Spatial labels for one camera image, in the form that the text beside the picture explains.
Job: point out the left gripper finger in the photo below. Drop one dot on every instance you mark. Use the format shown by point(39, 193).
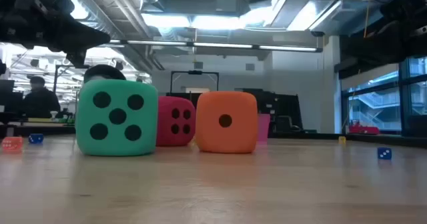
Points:
point(78, 57)
point(80, 35)

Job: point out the teal foam die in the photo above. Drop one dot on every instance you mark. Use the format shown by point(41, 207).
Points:
point(116, 140)

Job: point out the red foam die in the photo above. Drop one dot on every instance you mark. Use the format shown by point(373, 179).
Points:
point(166, 130)

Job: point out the small blue die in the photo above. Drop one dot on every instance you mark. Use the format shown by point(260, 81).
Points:
point(384, 153)
point(36, 138)

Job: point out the small yellow die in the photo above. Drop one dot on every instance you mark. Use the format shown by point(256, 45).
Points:
point(342, 140)

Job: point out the orange foam die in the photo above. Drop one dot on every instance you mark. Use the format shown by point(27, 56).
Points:
point(227, 137)

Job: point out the person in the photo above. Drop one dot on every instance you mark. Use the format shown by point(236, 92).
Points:
point(40, 100)

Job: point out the black computer monitor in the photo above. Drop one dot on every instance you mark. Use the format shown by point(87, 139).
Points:
point(6, 94)

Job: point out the small orange die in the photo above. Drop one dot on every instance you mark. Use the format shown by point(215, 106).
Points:
point(12, 144)

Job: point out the red plastic crate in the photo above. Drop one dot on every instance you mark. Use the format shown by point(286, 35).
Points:
point(363, 130)

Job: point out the long ceiling light bar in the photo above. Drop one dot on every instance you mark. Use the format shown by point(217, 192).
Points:
point(220, 45)

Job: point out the grey ceiling box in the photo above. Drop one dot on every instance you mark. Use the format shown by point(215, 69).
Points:
point(227, 2)

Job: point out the black cabinets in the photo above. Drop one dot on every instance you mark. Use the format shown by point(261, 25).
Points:
point(283, 105)

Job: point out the pink plastic bin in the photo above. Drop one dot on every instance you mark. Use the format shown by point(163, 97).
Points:
point(263, 127)

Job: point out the black rectangular stand frame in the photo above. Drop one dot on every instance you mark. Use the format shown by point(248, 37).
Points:
point(195, 72)

